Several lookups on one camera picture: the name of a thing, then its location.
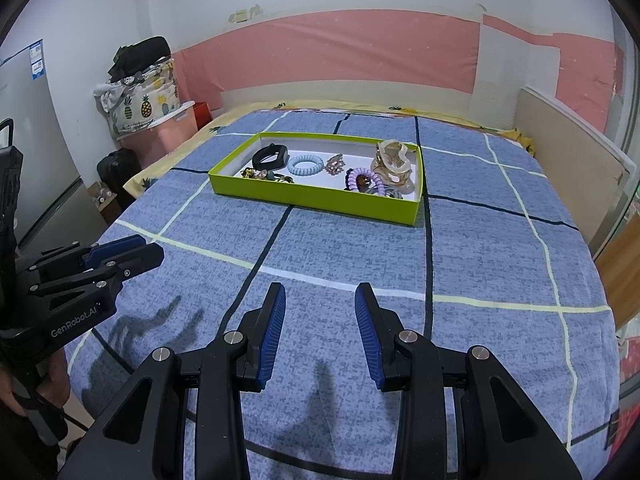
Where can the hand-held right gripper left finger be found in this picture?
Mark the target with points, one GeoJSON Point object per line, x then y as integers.
{"type": "Point", "coordinates": [272, 335]}

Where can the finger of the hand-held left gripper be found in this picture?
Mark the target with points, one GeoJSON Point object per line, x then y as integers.
{"type": "Point", "coordinates": [135, 262]}
{"type": "Point", "coordinates": [115, 249]}

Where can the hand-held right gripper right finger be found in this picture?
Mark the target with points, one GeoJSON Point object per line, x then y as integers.
{"type": "Point", "coordinates": [367, 335]}

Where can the green cardboard box tray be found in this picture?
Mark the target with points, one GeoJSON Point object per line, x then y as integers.
{"type": "Point", "coordinates": [325, 205]}

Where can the pink rhinestone hair clip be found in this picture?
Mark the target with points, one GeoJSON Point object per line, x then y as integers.
{"type": "Point", "coordinates": [334, 165]}

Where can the person's left hand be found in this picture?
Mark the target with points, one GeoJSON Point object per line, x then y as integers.
{"type": "Point", "coordinates": [57, 385]}

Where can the cardboard box with bottles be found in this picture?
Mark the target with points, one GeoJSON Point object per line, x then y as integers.
{"type": "Point", "coordinates": [107, 207]}

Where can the black backpack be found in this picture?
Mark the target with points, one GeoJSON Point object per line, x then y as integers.
{"type": "Point", "coordinates": [117, 170]}

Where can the blue checkered blanket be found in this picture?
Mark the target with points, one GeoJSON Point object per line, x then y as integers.
{"type": "Point", "coordinates": [350, 250]}

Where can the pink plastic storage box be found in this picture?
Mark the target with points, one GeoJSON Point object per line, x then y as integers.
{"type": "Point", "coordinates": [160, 140]}

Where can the grey refrigerator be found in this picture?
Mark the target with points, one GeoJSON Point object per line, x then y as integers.
{"type": "Point", "coordinates": [35, 135]}

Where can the pineapple print storage bag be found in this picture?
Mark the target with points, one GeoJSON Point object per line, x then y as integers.
{"type": "Point", "coordinates": [145, 102]}

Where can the red box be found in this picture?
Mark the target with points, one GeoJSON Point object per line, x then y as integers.
{"type": "Point", "coordinates": [202, 115]}

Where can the beige hair claw clip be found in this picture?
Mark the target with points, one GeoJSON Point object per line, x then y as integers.
{"type": "Point", "coordinates": [395, 175]}

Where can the black smart wristband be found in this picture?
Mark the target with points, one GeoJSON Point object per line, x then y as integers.
{"type": "Point", "coordinates": [277, 152]}

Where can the black bag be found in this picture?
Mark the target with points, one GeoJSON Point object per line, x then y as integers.
{"type": "Point", "coordinates": [140, 52]}

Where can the brown wooden board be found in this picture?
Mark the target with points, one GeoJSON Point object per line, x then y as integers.
{"type": "Point", "coordinates": [620, 280]}

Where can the beige bed headboard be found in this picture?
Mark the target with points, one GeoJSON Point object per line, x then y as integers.
{"type": "Point", "coordinates": [560, 140]}

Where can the yellowed wall socket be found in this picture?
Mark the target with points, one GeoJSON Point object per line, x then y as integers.
{"type": "Point", "coordinates": [242, 15]}

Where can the pink wall padding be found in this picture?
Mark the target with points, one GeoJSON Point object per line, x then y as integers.
{"type": "Point", "coordinates": [350, 45]}

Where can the white window frame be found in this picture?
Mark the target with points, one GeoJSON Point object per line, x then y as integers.
{"type": "Point", "coordinates": [625, 85]}

